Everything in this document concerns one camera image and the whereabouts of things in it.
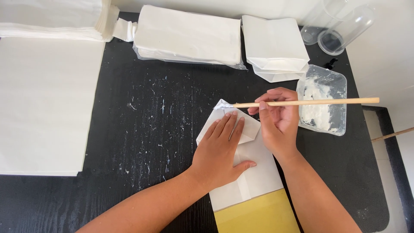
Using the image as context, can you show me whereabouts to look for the person's right hand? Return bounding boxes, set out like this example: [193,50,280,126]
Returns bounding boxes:
[247,87,301,159]

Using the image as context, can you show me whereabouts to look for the person's left hand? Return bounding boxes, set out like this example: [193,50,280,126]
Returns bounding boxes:
[190,111,257,192]

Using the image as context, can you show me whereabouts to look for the white paper bag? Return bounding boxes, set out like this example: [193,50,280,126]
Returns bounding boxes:
[196,99,284,212]

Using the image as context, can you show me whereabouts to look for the wooden glue brush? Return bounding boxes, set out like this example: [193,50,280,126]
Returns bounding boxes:
[214,97,380,110]

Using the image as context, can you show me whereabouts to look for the clear plastic glue tub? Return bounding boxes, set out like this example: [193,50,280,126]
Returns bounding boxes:
[296,64,347,136]

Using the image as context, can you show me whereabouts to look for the yellow cardboard template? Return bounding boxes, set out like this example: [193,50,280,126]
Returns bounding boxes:
[213,188,301,233]

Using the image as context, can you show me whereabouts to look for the stack of folded paper bags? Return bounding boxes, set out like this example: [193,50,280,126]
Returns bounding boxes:
[241,14,310,83]

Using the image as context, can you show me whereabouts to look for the thin wooden stick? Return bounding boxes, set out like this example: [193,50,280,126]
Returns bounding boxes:
[371,127,414,143]

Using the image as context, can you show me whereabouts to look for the clear plastic jar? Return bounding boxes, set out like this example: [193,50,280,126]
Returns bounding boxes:
[300,0,351,46]
[318,5,376,56]

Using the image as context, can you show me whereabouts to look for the plastic-wrapped pack of white paper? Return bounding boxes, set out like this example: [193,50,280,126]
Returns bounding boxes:
[132,5,248,70]

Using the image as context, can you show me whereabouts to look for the small folded white paper strip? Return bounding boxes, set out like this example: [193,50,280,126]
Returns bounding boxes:
[112,18,138,43]

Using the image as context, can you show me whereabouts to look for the large white paper sheets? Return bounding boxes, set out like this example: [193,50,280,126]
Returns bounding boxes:
[0,37,106,177]

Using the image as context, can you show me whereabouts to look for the stack of white paper sheets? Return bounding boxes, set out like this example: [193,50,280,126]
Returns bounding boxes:
[0,0,120,43]

